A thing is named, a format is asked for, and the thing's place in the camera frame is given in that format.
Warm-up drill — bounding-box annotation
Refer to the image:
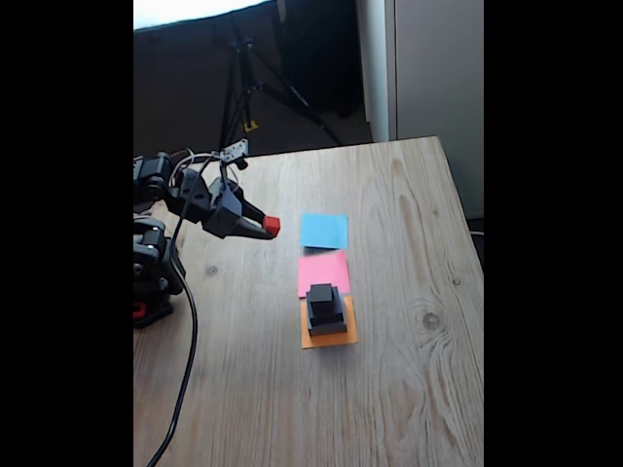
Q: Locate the small black cube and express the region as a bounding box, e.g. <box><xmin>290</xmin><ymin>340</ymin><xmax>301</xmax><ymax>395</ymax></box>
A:
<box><xmin>307</xmin><ymin>282</ymin><xmax>337</xmax><ymax>317</ymax></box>

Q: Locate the blue paper sheet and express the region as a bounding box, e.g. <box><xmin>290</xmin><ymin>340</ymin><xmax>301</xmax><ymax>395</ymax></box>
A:
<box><xmin>300</xmin><ymin>212</ymin><xmax>350</xmax><ymax>250</ymax></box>

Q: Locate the pink paper sheet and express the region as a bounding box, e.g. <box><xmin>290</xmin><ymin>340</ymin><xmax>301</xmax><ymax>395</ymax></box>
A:
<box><xmin>297</xmin><ymin>250</ymin><xmax>351</xmax><ymax>299</ymax></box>

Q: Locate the medium black block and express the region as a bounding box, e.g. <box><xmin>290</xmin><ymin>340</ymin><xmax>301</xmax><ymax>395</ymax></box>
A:
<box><xmin>306</xmin><ymin>286</ymin><xmax>347</xmax><ymax>328</ymax></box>

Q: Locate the black tripod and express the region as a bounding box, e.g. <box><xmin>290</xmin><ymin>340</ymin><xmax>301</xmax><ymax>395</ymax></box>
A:
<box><xmin>217</xmin><ymin>28</ymin><xmax>347</xmax><ymax>157</ymax></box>

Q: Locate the large flat black block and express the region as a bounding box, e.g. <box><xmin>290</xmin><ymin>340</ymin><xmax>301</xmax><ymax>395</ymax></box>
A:
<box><xmin>307</xmin><ymin>295</ymin><xmax>355</xmax><ymax>338</ymax></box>

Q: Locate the orange paper sheet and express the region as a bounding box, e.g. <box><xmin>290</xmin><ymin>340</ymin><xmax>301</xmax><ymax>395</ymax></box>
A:
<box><xmin>300</xmin><ymin>295</ymin><xmax>359</xmax><ymax>350</ymax></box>

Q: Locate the bright white panel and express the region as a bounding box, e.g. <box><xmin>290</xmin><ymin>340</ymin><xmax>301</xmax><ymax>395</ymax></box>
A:
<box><xmin>133</xmin><ymin>0</ymin><xmax>274</xmax><ymax>30</ymax></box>

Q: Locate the white cabinet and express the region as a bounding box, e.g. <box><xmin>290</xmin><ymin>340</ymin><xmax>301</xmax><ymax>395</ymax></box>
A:
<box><xmin>354</xmin><ymin>0</ymin><xmax>485</xmax><ymax>220</ymax></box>

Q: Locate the bare circuit board camera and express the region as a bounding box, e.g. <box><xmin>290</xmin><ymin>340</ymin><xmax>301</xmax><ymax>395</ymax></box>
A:
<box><xmin>219</xmin><ymin>138</ymin><xmax>250</xmax><ymax>170</ymax></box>

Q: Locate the black camera cable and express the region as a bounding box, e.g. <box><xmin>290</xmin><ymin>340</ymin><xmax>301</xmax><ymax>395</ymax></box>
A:
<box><xmin>145</xmin><ymin>153</ymin><xmax>230</xmax><ymax>467</ymax></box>

